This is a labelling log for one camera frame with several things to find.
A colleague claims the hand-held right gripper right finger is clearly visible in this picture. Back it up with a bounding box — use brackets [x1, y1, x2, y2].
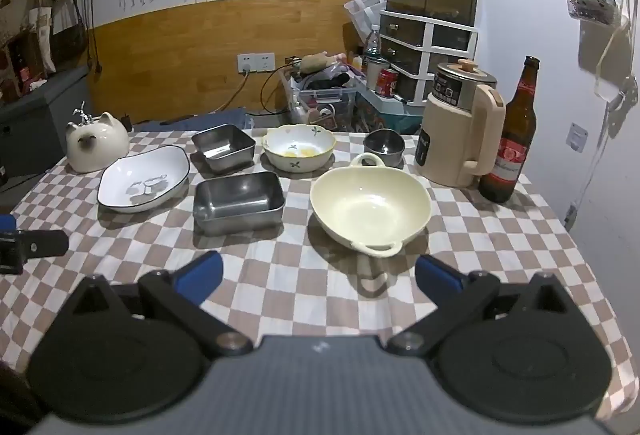
[387, 254, 576, 357]

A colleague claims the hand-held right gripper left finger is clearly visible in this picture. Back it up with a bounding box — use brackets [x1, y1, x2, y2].
[62, 251, 253, 358]

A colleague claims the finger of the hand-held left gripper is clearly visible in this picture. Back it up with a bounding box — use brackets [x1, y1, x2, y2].
[0, 229, 69, 275]

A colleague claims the small square steel container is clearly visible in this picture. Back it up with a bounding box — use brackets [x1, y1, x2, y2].
[191, 124, 257, 175]

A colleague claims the small round steel bowl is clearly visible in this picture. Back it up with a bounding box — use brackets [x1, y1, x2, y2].
[363, 128, 406, 168]

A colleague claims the large rectangular steel container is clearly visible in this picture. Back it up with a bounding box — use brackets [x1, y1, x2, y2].
[192, 171, 286, 237]

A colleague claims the brown checkered tablecloth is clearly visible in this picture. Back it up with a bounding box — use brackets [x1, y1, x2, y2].
[0, 128, 640, 421]

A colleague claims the white cat-shaped ceramic jar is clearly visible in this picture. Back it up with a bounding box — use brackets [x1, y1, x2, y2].
[65, 101, 131, 174]

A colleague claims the white plate with dark rim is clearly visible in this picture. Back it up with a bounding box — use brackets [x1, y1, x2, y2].
[96, 144, 191, 215]

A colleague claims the grey cabinet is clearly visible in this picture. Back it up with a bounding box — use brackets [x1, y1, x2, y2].
[0, 65, 93, 181]

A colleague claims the brown beer bottle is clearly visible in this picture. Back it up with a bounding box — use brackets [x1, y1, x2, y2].
[478, 56, 541, 204]

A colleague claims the cream soy milk maker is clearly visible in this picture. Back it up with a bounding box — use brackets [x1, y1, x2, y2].
[415, 58, 507, 188]

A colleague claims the floral ceramic bowl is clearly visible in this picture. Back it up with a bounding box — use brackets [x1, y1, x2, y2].
[261, 124, 336, 173]

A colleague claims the teal printed box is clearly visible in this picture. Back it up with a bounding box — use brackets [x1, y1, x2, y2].
[352, 90, 426, 136]

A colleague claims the red drink can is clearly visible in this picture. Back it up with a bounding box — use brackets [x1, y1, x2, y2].
[376, 68, 399, 97]

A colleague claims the clear plastic storage bin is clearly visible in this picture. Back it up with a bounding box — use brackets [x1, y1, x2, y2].
[280, 65, 361, 126]

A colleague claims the white-framed drawer unit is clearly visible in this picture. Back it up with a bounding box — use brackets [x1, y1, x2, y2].
[377, 8, 478, 103]

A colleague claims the brown plush toy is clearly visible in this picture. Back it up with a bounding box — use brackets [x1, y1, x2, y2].
[299, 51, 346, 73]

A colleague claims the clear water bottle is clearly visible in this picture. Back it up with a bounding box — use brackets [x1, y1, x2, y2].
[364, 22, 383, 61]

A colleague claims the white paper bag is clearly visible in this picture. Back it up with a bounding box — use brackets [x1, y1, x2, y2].
[344, 0, 390, 51]

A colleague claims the cream two-handled bowl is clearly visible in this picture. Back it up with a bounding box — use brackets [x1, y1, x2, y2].
[310, 153, 432, 258]

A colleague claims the white outlet cable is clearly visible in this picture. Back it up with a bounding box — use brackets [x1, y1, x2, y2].
[215, 68, 251, 113]

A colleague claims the small white wall socket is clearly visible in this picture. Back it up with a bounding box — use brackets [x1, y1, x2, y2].
[567, 121, 588, 152]

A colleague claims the black cable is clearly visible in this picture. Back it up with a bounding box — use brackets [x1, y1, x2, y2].
[247, 62, 296, 117]

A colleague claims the white wall outlet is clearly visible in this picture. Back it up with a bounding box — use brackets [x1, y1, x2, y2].
[237, 52, 276, 74]

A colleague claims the wooden wall panel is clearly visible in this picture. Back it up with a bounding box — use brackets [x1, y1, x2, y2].
[85, 0, 373, 126]

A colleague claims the clear wall-mounted holder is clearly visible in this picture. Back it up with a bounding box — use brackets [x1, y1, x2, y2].
[562, 0, 618, 26]

